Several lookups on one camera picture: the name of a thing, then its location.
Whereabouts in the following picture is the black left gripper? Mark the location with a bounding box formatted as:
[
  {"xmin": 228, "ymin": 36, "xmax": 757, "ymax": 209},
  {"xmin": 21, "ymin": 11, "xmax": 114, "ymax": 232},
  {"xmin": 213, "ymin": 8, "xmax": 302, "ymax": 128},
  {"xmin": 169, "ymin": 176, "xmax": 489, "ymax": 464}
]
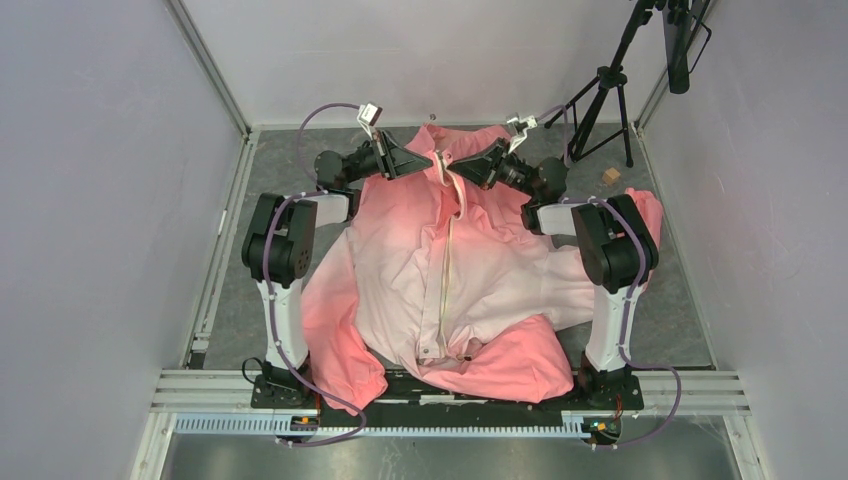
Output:
[{"xmin": 346, "ymin": 129, "xmax": 434, "ymax": 184}]

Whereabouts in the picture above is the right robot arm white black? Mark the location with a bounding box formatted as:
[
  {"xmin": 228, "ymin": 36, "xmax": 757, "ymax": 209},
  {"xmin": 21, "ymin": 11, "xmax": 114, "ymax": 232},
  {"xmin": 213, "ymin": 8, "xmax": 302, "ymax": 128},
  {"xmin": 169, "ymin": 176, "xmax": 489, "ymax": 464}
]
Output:
[{"xmin": 448, "ymin": 140, "xmax": 664, "ymax": 408}]

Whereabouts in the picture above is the small wooden block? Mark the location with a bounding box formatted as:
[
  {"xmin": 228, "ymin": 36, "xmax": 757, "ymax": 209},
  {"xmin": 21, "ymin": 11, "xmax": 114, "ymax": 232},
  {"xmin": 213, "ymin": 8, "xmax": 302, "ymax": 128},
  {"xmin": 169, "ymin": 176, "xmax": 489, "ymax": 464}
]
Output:
[{"xmin": 602, "ymin": 168, "xmax": 621, "ymax": 186}]

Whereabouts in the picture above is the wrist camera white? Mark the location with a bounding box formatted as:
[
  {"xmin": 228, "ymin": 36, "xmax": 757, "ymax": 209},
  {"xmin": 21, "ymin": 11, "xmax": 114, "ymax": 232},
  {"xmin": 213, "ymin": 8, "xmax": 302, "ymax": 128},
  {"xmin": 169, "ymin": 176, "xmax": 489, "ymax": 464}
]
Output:
[
  {"xmin": 357, "ymin": 103, "xmax": 383, "ymax": 141},
  {"xmin": 506, "ymin": 114, "xmax": 538, "ymax": 154}
]

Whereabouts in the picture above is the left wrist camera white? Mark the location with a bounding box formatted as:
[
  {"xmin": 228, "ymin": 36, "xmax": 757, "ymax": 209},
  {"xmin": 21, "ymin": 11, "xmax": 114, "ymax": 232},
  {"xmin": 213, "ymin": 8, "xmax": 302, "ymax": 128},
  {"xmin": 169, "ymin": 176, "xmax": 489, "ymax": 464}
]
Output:
[{"xmin": 357, "ymin": 103, "xmax": 383, "ymax": 141}]

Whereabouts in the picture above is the pink zip-up jacket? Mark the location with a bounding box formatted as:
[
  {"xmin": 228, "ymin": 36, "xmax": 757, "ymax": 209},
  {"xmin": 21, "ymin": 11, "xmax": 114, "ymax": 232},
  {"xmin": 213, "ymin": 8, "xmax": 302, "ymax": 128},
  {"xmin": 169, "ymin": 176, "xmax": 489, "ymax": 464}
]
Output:
[{"xmin": 301, "ymin": 123, "xmax": 664, "ymax": 417}]

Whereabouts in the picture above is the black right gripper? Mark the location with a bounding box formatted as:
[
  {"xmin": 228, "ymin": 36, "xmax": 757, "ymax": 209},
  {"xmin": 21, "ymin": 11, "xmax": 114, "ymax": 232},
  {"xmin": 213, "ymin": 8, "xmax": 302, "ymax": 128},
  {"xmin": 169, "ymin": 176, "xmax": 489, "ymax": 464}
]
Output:
[{"xmin": 447, "ymin": 137, "xmax": 538, "ymax": 199}]

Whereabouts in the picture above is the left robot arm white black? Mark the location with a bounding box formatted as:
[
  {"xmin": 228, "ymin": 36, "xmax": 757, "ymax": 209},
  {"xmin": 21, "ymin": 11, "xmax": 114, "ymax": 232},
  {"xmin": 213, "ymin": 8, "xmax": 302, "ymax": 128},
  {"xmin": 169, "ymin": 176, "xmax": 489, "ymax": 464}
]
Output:
[{"xmin": 241, "ymin": 131, "xmax": 433, "ymax": 408}]

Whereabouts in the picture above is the white slotted cable duct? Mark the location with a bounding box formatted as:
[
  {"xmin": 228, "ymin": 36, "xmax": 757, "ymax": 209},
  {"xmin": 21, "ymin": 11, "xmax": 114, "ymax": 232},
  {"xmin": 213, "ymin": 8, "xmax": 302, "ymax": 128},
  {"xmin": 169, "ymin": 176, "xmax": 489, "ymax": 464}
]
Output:
[{"xmin": 173, "ymin": 413, "xmax": 590, "ymax": 440}]

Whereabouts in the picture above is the black camera tripod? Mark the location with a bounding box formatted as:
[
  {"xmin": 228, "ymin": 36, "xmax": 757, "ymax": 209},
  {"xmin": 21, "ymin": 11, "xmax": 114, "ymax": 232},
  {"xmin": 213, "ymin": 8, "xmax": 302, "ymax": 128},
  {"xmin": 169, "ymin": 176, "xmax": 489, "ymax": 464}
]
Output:
[{"xmin": 544, "ymin": 0, "xmax": 667, "ymax": 168}]

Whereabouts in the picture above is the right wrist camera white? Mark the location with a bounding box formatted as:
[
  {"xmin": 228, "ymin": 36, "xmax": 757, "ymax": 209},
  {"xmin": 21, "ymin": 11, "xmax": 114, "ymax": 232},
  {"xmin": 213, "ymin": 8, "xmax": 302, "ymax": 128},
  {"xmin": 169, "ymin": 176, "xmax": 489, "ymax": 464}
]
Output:
[{"xmin": 506, "ymin": 114, "xmax": 538, "ymax": 154}]

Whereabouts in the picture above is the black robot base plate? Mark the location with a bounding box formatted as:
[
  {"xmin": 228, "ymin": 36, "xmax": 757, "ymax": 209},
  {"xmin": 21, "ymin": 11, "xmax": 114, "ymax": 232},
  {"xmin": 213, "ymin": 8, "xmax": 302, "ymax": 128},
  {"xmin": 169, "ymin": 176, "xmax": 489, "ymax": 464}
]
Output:
[{"xmin": 250, "ymin": 371, "xmax": 645, "ymax": 427}]

